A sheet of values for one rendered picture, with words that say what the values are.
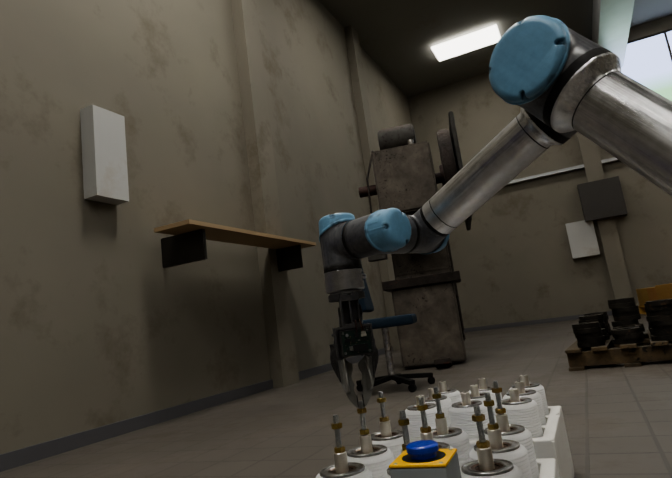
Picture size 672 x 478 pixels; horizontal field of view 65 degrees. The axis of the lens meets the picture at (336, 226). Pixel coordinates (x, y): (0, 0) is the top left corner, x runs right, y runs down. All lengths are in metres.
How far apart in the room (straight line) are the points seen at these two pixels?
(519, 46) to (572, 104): 0.11
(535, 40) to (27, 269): 3.05
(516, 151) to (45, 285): 2.95
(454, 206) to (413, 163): 4.25
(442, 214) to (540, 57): 0.36
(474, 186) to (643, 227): 10.33
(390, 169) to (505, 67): 4.49
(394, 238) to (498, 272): 10.36
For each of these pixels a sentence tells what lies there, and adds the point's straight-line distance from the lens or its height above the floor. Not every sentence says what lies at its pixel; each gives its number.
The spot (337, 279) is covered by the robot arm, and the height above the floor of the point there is 0.57.
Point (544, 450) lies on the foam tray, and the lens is 1.34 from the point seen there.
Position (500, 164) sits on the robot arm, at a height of 0.72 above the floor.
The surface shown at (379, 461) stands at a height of 0.24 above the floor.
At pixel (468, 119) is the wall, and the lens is 11.91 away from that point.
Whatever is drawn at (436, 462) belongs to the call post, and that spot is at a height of 0.31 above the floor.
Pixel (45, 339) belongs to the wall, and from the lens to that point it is 3.43.
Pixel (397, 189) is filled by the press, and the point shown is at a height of 1.71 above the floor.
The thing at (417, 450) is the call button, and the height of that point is 0.33.
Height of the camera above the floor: 0.49
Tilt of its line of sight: 11 degrees up
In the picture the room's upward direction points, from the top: 8 degrees counter-clockwise
